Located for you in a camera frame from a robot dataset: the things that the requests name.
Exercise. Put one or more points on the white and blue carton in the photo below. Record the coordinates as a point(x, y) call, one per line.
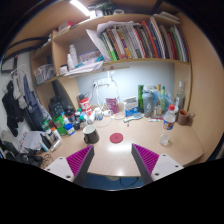
point(130, 106)

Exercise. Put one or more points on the white wall power strip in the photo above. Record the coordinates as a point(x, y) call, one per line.
point(102, 82)

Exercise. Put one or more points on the magenta pouch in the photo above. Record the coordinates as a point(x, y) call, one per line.
point(112, 105)

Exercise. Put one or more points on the clear red-capped water bottle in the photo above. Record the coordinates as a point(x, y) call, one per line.
point(168, 125)

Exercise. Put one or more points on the hanging dark clothes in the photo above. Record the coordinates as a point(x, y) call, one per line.
point(13, 106)

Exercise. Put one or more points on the brown mug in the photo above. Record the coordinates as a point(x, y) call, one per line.
point(183, 117)

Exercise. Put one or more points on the wooden shelf unit with books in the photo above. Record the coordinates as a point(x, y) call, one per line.
point(143, 61)

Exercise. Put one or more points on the black bag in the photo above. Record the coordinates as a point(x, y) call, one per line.
point(56, 107)

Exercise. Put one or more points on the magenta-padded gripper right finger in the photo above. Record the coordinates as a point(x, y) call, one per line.
point(148, 160)

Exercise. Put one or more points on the green package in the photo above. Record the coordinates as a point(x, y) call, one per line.
point(59, 122)

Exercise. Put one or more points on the light blue hairbrush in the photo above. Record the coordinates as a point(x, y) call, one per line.
point(135, 116)

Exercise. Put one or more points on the flat round red coaster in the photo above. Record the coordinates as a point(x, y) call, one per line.
point(116, 138)

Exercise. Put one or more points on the grey shaker bottle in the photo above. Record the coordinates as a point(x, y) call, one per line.
point(148, 105)

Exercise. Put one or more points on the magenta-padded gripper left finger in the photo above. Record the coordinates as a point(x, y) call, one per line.
point(78, 160)

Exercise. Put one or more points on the black mug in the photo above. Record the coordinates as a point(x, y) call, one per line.
point(90, 136)

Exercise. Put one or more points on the small white and green tube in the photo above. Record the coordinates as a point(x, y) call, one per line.
point(155, 120)

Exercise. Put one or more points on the white bottle with blue cap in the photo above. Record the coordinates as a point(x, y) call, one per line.
point(69, 129)

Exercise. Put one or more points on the tall clear glass bottle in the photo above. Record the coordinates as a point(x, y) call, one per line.
point(180, 96)

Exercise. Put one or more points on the red and white canister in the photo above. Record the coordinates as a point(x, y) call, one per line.
point(85, 106)

